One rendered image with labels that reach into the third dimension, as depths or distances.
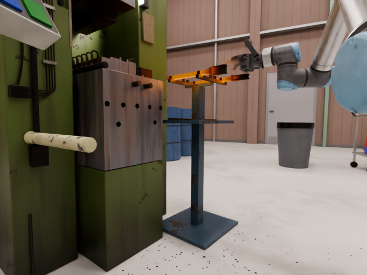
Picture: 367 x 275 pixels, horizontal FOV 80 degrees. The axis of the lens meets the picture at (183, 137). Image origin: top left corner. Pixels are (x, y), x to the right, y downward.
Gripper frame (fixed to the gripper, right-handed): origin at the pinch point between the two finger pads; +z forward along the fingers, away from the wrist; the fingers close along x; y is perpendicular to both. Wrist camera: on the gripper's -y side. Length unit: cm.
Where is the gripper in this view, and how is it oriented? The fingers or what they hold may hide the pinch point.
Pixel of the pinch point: (227, 61)
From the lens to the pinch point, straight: 134.3
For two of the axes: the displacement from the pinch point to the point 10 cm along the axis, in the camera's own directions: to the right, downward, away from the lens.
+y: -0.1, 10.0, 0.2
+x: 5.9, -0.1, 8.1
